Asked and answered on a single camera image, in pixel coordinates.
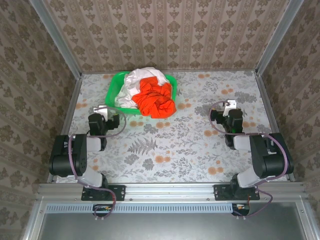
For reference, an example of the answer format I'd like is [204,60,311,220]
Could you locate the aluminium table side rail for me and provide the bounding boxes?
[254,72,296,182]
[46,73,83,183]

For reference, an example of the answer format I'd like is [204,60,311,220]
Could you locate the orange t-shirt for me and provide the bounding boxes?
[131,76,177,119]

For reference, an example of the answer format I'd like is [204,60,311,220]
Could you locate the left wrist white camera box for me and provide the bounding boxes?
[93,104,109,121]

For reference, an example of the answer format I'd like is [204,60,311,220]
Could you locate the grey sheet metal panel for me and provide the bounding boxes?
[21,197,320,240]

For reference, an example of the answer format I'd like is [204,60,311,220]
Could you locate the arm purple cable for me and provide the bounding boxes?
[67,106,127,221]
[208,99,292,221]

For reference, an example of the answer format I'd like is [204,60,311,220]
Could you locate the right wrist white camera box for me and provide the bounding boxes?
[223,99,237,117]

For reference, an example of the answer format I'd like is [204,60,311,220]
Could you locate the green plastic basket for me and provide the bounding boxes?
[104,71,178,116]

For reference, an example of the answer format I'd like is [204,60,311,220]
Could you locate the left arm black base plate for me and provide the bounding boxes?
[81,184,126,202]

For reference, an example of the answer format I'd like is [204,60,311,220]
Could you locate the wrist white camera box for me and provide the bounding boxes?
[93,104,109,121]
[223,99,237,117]

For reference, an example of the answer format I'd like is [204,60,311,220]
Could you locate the aluminium frame cross rail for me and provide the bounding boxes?
[37,182,307,201]

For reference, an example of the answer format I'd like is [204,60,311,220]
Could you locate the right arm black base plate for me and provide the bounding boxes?
[214,184,261,202]

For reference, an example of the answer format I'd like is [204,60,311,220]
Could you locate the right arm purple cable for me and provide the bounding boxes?
[208,99,292,221]

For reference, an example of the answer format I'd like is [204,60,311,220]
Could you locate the grey slotted cable duct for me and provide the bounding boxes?
[46,202,234,214]

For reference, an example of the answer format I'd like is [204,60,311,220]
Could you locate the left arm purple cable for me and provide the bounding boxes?
[67,106,127,221]

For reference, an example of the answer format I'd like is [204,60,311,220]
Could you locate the aluminium corner post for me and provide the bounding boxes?
[28,0,83,79]
[255,0,305,76]

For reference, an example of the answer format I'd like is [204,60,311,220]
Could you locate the white t-shirt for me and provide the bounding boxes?
[114,67,167,110]

